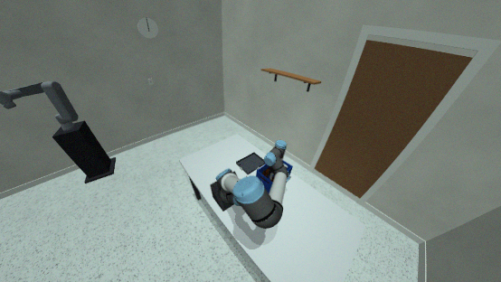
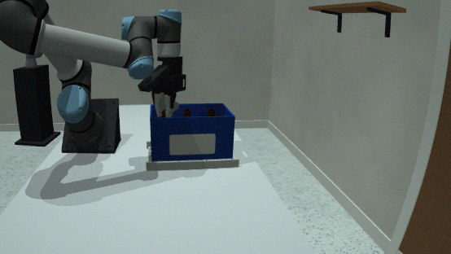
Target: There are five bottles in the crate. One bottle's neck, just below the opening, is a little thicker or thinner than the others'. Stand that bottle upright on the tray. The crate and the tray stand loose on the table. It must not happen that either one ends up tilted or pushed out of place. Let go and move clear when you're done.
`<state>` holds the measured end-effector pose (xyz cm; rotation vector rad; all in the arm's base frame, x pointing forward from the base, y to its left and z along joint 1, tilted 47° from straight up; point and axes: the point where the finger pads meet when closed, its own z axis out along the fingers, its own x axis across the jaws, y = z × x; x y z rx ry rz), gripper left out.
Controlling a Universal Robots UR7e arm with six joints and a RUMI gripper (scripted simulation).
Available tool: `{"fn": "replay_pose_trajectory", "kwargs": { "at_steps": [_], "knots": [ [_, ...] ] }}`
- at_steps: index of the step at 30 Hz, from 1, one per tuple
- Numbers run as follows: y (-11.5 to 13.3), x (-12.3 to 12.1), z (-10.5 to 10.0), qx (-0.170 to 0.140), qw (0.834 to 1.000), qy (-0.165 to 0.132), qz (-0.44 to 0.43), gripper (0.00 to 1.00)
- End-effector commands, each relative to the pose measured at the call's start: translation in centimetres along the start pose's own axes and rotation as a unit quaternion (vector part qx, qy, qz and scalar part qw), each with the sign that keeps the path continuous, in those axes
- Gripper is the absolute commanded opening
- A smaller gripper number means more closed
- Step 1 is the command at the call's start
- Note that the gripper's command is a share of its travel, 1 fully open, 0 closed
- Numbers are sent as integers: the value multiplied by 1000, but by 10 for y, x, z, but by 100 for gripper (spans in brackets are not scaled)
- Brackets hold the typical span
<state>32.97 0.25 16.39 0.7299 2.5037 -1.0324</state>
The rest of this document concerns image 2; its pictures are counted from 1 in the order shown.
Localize blue crate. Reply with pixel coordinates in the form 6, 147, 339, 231
150, 103, 235, 161

